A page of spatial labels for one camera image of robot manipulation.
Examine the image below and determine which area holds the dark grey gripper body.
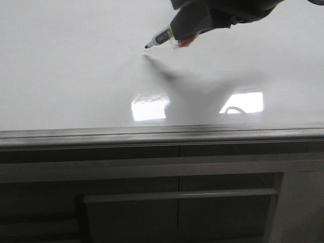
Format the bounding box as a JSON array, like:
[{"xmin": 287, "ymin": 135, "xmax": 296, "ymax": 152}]
[{"xmin": 171, "ymin": 1, "xmax": 281, "ymax": 25}]

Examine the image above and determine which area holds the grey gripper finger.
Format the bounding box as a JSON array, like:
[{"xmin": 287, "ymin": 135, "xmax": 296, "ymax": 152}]
[{"xmin": 170, "ymin": 2, "xmax": 232, "ymax": 41}]

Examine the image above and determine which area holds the white black whiteboard marker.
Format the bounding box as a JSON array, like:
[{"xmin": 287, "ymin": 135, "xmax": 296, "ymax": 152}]
[{"xmin": 144, "ymin": 25, "xmax": 173, "ymax": 49}]

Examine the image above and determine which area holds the white whiteboard with metal frame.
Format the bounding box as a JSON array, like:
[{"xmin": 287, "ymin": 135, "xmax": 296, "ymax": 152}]
[{"xmin": 1, "ymin": 1, "xmax": 323, "ymax": 151}]

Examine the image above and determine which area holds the grey table frame below board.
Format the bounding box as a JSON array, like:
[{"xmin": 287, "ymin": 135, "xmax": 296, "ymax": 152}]
[{"xmin": 1, "ymin": 140, "xmax": 323, "ymax": 242}]

